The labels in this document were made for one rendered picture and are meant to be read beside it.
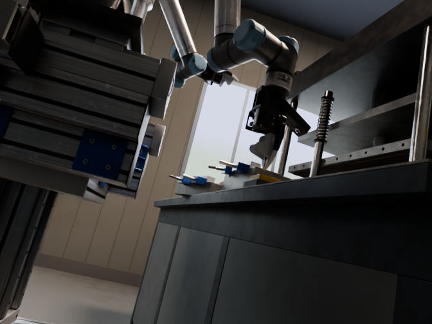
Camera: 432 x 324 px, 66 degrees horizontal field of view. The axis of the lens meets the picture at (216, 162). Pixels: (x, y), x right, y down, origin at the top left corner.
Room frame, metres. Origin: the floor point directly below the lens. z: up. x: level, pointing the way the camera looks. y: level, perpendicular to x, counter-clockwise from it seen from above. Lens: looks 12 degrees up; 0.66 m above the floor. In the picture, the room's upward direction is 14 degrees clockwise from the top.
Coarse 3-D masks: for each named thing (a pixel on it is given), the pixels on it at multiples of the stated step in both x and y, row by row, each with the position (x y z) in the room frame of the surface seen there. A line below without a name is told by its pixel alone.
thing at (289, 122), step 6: (282, 102) 0.82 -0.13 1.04; (288, 102) 0.82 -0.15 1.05; (282, 108) 0.82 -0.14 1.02; (288, 108) 0.82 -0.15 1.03; (288, 114) 0.83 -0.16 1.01; (294, 114) 0.83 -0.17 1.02; (288, 120) 0.85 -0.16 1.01; (294, 120) 0.83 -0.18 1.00; (300, 120) 0.83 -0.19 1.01; (288, 126) 0.87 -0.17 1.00; (294, 126) 0.85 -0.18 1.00; (300, 126) 0.84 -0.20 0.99; (306, 126) 0.84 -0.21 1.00; (294, 132) 0.87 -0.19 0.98; (300, 132) 0.85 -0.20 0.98; (306, 132) 0.84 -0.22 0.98
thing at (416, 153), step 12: (420, 60) 1.33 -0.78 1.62; (420, 72) 1.32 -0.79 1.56; (420, 84) 1.31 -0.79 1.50; (420, 96) 1.31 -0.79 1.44; (420, 108) 1.30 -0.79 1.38; (420, 120) 1.30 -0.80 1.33; (288, 132) 2.41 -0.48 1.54; (420, 132) 1.30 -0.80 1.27; (288, 144) 2.41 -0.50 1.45; (420, 144) 1.29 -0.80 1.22; (420, 156) 1.29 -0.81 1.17
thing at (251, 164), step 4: (220, 160) 1.02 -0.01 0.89; (224, 164) 1.02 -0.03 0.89; (228, 164) 1.02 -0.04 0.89; (232, 164) 1.03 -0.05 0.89; (236, 164) 1.03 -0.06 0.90; (240, 164) 1.02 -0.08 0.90; (244, 164) 1.02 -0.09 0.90; (248, 164) 1.04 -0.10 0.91; (252, 164) 1.03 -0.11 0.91; (256, 164) 1.03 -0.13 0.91; (260, 164) 1.03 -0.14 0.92; (236, 168) 1.02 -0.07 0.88; (240, 168) 1.02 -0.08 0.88; (244, 168) 1.02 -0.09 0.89; (236, 172) 1.06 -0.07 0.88; (240, 172) 1.04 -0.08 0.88; (244, 172) 1.03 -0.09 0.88
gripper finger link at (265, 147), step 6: (270, 138) 0.82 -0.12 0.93; (258, 144) 0.81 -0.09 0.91; (264, 144) 0.81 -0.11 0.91; (270, 144) 0.82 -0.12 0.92; (258, 150) 0.81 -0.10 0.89; (264, 150) 0.81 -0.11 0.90; (270, 150) 0.82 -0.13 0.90; (270, 156) 0.82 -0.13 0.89; (270, 162) 0.82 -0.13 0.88; (264, 168) 0.83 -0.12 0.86
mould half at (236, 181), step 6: (252, 168) 0.99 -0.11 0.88; (258, 168) 0.97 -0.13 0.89; (234, 174) 1.12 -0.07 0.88; (240, 174) 1.07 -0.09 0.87; (246, 174) 1.02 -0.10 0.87; (252, 174) 0.98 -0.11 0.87; (264, 174) 0.98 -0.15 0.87; (270, 174) 0.98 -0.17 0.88; (276, 174) 0.99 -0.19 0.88; (228, 180) 1.17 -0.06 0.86; (234, 180) 1.11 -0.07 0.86; (240, 180) 1.05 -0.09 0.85; (246, 180) 1.01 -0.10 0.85; (282, 180) 0.99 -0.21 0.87; (222, 186) 1.21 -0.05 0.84; (228, 186) 1.15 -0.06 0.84; (234, 186) 1.10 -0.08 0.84; (240, 186) 1.04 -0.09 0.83
